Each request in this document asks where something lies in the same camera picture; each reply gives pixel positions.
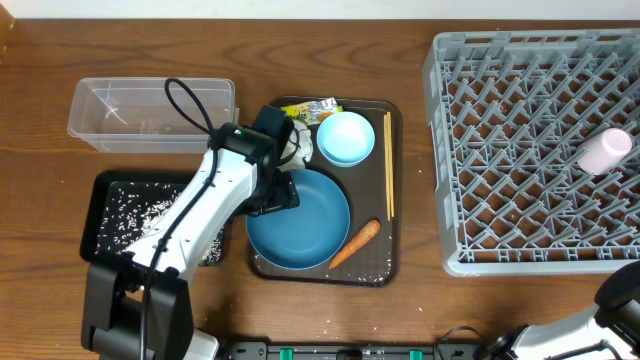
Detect dark blue plate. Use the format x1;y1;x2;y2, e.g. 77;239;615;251
246;169;351;270

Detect pile of white rice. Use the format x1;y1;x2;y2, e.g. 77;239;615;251
97;180;224;265

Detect pale pink cup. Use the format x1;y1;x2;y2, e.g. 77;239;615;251
577;128;633;175

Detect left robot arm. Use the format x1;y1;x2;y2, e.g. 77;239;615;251
81;119;299;359

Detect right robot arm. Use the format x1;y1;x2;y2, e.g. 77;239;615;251
474;262;639;360

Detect black waste tray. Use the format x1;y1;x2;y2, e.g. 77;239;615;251
80;170;194;262

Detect grey dishwasher rack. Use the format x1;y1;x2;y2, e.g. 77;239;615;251
422;29;639;277

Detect crumpled white tissue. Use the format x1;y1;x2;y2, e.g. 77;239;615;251
279;121;314;171

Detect green snack wrapper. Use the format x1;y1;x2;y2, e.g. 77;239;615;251
281;97;343;125

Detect light blue bowl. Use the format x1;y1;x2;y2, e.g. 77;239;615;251
316;111;375;167

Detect brown serving tray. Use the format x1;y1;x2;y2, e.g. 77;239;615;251
247;98;403;287

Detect left wooden chopstick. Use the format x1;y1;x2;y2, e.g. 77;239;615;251
383;112;392;221

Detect wooden chopstick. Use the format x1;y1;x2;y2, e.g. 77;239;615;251
383;112;392;221
386;112;395;218

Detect right wooden chopstick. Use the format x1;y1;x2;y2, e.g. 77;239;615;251
386;112;395;218

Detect orange carrot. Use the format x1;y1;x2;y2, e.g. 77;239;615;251
329;219;381;269

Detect clear plastic bin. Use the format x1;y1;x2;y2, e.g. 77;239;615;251
67;77;208;154

